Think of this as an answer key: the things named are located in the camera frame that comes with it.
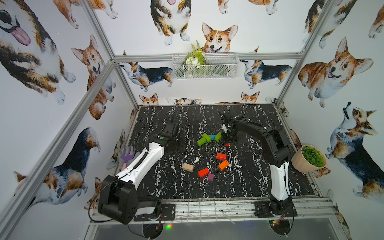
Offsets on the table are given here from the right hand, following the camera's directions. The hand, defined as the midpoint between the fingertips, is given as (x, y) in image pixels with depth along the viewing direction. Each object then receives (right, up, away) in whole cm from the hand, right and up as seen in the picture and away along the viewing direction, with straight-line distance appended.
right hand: (225, 140), depth 97 cm
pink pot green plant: (+42, -7, -17) cm, 45 cm away
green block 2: (-13, +2, +2) cm, 13 cm away
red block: (-4, -9, -6) cm, 11 cm away
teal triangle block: (-8, +2, +2) cm, 9 cm away
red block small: (+1, -3, 0) cm, 3 cm away
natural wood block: (-23, -14, -11) cm, 29 cm away
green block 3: (-16, -1, +2) cm, 16 cm away
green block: (-5, +2, +1) cm, 5 cm away
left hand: (-24, 0, -13) cm, 27 cm away
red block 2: (-14, -17, -11) cm, 25 cm away
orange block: (-2, -13, -9) cm, 16 cm away
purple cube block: (-10, -19, -12) cm, 25 cm away
